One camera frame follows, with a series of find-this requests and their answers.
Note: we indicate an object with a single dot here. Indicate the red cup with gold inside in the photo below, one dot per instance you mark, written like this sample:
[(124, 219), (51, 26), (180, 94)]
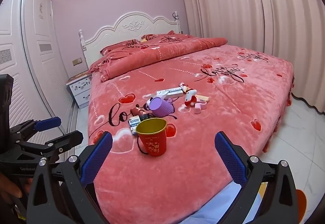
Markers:
[(152, 140)]

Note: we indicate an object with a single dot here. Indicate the person's left hand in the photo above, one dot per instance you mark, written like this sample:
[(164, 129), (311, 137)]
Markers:
[(11, 188)]

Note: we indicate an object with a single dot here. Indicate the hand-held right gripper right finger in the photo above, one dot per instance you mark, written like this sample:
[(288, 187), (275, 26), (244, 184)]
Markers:
[(229, 158)]

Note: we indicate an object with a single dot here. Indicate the pink heart printed blanket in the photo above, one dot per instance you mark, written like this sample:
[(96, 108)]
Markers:
[(203, 137)]

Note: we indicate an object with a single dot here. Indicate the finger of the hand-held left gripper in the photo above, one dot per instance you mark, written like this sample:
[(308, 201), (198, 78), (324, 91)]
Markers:
[(66, 139), (48, 123)]

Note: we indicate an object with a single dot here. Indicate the small blue and white box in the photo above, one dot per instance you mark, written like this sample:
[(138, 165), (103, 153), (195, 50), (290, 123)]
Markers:
[(134, 125)]

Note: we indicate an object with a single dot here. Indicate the dark red packet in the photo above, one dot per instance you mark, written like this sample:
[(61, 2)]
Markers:
[(139, 112)]

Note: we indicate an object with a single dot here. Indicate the white nightstand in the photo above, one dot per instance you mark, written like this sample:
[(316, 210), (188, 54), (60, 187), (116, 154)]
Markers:
[(80, 92)]

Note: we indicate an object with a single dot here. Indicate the folded pink quilt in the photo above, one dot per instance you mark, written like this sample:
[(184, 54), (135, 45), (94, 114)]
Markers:
[(157, 56)]

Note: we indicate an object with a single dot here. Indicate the white carved headboard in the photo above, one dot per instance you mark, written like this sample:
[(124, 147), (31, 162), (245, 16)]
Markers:
[(127, 23)]

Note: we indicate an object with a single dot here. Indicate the red and white wrapper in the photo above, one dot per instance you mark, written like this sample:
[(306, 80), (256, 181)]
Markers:
[(182, 87)]

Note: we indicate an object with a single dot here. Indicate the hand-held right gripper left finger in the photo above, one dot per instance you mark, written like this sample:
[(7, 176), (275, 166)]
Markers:
[(97, 158)]

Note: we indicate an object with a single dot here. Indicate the white and red cat figurine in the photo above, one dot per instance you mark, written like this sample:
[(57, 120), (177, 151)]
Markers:
[(191, 98)]

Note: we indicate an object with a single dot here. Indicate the gold wall socket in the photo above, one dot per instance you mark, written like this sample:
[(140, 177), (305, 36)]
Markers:
[(77, 61)]

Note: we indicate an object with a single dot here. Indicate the pink roll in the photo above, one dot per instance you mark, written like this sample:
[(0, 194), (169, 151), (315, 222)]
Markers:
[(199, 108)]

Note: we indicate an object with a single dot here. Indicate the beige box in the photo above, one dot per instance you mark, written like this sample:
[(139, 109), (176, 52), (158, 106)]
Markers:
[(203, 98)]

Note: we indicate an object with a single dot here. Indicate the purple ribbed cup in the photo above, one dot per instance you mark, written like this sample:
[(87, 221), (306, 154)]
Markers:
[(162, 107)]

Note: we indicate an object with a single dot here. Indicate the white wardrobe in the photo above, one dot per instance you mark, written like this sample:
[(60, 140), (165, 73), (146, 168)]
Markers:
[(33, 36)]

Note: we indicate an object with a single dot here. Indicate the pale pink curtain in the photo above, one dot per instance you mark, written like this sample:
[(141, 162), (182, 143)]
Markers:
[(254, 23)]

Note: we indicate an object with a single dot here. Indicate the white sock black stripe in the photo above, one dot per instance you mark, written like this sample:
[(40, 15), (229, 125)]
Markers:
[(150, 101)]

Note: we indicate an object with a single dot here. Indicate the white and blue medicine box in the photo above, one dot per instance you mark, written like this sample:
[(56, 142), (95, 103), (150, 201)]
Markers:
[(168, 92)]

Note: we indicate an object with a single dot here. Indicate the blue bed sheet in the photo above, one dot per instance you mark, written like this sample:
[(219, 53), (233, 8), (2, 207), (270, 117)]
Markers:
[(215, 208)]

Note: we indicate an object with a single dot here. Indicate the pink printed pillow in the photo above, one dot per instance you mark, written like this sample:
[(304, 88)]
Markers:
[(121, 46), (165, 36)]

